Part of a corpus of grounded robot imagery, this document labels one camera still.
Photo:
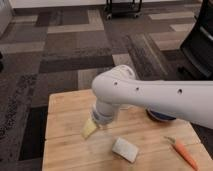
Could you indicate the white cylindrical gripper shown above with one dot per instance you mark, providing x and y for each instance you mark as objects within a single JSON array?
[{"x": 102, "y": 114}]

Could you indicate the white rectangular sponge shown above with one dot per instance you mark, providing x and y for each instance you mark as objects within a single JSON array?
[{"x": 125, "y": 149}]

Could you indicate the blue patterned plate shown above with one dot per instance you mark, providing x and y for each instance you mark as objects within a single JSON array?
[{"x": 160, "y": 117}]

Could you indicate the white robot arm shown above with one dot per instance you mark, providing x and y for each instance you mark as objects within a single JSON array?
[{"x": 187, "y": 100}]

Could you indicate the orange carrot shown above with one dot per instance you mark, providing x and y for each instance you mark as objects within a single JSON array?
[{"x": 182, "y": 151}]

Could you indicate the black office chair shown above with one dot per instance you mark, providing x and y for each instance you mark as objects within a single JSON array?
[{"x": 198, "y": 45}]

